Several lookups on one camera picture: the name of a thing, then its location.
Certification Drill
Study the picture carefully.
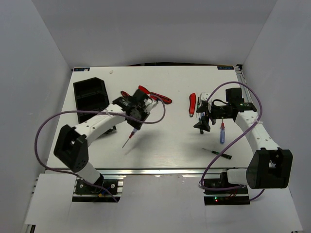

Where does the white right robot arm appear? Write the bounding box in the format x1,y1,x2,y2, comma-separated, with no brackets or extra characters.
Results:
194,88,293,194

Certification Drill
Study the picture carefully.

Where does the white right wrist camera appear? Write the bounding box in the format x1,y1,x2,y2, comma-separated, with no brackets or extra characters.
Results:
199,92,212,108

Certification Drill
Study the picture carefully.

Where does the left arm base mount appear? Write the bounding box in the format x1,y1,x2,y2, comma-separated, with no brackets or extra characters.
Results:
72,175,124,203

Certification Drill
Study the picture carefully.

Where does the green black screwdriver upper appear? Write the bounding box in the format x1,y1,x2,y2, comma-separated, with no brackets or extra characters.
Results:
196,97,201,120

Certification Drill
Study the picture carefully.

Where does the green black screwdriver lower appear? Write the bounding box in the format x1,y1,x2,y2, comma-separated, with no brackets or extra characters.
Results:
198,117,204,134

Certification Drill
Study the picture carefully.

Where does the green black screwdriver front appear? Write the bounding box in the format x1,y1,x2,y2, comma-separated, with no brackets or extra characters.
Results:
202,148,232,160

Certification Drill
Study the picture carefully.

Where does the red knife right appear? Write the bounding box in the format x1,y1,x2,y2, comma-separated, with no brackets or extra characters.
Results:
189,93,196,117

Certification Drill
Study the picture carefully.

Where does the blue label right corner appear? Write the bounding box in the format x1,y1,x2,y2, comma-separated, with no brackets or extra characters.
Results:
217,66,234,70

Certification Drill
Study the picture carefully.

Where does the blue label corner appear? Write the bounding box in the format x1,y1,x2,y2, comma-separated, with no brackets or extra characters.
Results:
217,66,234,70
73,67,90,72

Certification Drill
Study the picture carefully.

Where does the black compartment tool bin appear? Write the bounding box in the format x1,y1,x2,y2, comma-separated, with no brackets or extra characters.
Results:
73,77,110,111

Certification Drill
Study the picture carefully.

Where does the red folding knife centre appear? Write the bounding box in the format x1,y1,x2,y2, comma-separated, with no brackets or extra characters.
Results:
138,85,158,102

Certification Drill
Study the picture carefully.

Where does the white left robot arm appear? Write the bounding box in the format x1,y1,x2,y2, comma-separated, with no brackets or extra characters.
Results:
53,89,157,194

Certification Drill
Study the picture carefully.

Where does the green black screwdriver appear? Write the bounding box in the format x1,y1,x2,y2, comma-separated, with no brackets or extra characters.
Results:
202,148,232,160
198,117,204,134
196,97,201,120

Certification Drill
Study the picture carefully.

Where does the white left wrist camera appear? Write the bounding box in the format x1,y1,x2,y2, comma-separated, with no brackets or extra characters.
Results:
144,98,158,114

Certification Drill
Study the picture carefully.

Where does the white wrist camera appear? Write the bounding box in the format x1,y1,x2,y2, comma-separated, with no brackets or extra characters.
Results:
199,92,212,108
144,98,158,114

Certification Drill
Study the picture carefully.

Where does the red black utility knife left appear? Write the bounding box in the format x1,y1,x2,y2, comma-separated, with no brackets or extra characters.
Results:
121,91,132,99

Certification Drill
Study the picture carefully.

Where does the blue label left corner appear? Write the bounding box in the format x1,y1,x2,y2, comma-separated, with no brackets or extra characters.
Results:
73,67,90,72

